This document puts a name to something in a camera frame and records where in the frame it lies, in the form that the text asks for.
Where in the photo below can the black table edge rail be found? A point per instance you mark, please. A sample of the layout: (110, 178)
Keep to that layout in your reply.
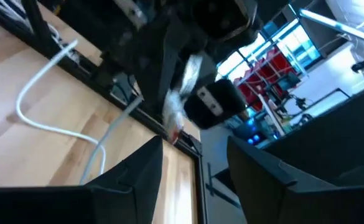
(201, 186)

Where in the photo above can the black partition curtain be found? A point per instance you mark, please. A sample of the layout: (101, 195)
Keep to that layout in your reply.
(324, 140)

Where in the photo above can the red shelf bins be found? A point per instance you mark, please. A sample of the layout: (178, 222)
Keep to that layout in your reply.
(268, 71)

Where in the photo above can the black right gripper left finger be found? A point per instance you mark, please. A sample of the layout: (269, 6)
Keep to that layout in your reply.
(122, 193)

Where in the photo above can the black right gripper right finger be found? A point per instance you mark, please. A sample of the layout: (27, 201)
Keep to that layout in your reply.
(278, 199)

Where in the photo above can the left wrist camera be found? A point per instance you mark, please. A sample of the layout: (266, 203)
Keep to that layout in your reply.
(228, 99)

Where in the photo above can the ceiling light track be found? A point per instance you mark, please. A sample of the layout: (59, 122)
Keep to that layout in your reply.
(340, 26)

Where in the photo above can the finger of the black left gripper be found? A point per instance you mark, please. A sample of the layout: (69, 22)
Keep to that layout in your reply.
(172, 68)

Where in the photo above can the black frame post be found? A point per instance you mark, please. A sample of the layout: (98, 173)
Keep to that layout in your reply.
(37, 25)

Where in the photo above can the black ceiling-mounted lamp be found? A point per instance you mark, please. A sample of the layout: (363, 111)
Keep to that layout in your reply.
(359, 66)

